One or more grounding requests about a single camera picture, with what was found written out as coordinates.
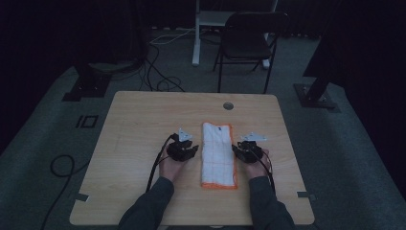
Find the black folding chair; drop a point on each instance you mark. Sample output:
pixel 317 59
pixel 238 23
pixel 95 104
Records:
pixel 247 41

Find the white towel with orange edge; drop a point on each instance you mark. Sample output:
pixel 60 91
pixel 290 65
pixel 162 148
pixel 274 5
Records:
pixel 218 156

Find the black stand with base plate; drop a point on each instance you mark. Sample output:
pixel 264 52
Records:
pixel 316 92
pixel 87 84

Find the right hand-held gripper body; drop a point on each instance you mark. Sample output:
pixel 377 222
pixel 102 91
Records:
pixel 252 153

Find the white desk frame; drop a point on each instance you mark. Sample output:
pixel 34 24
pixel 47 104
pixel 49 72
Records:
pixel 201 28

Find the person's left hand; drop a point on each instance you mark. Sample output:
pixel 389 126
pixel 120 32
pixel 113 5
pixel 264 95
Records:
pixel 170 167

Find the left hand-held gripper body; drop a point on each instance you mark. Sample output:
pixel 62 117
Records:
pixel 178 152

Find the person's right hand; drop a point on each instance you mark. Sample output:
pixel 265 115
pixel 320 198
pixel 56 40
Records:
pixel 255 169

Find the grey tape piece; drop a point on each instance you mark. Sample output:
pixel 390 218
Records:
pixel 305 195
pixel 82 197

